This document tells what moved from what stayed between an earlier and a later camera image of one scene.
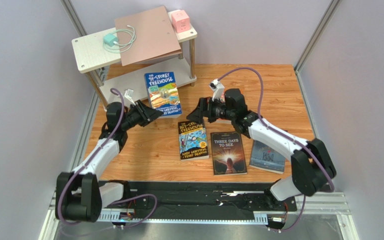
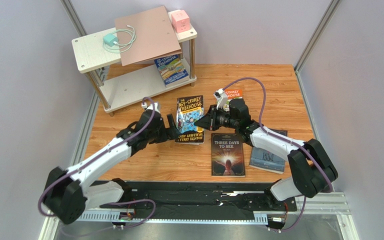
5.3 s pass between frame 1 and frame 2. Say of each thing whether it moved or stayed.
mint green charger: stayed
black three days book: stayed
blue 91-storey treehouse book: moved
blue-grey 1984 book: stayed
